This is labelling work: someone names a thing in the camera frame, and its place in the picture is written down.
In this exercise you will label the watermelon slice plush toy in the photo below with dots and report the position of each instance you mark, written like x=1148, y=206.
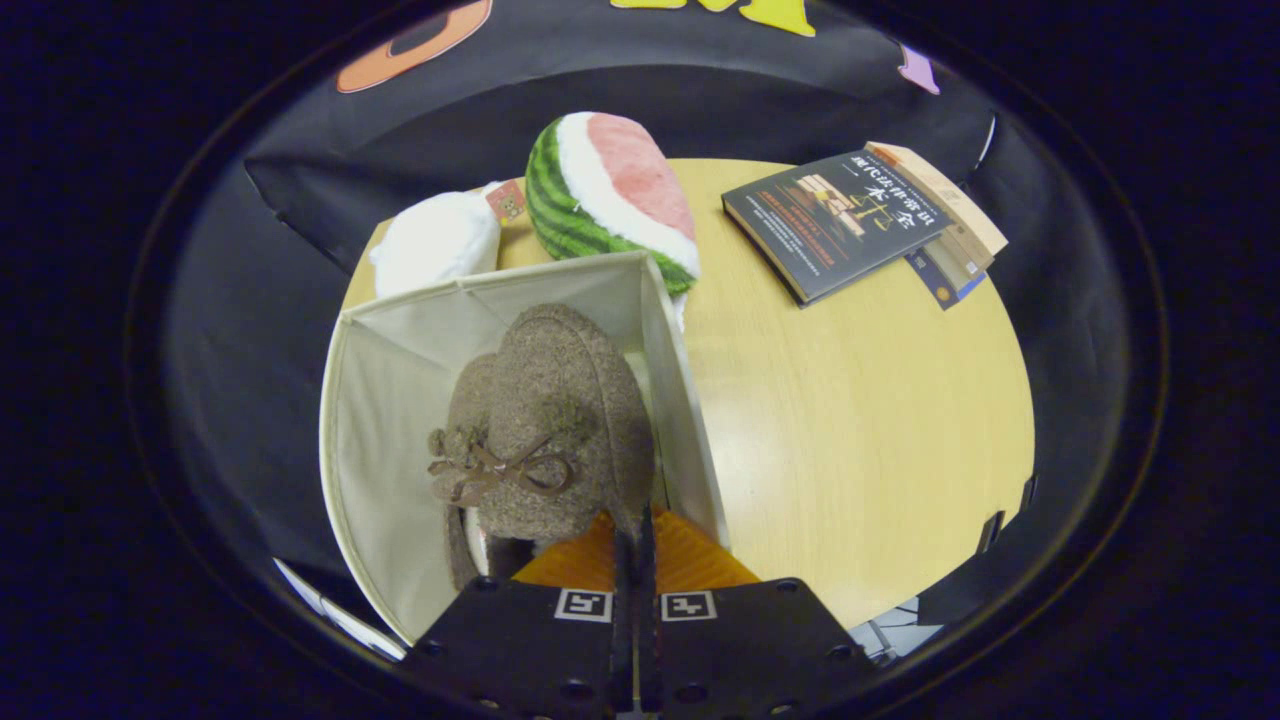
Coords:
x=600, y=190

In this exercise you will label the tan spine book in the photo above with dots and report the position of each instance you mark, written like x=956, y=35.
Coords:
x=968, y=255

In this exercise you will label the cream fabric storage box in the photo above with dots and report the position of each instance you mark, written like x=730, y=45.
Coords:
x=390, y=450

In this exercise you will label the white plush toy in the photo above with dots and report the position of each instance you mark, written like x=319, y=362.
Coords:
x=430, y=245

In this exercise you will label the brown felt shoe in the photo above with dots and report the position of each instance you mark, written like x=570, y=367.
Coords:
x=540, y=400

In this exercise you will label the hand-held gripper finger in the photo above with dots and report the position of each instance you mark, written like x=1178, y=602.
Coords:
x=648, y=640
x=623, y=640

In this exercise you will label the dark blue book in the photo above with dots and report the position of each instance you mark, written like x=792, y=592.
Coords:
x=940, y=282

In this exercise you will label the black cover book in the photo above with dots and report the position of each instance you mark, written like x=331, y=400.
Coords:
x=830, y=230

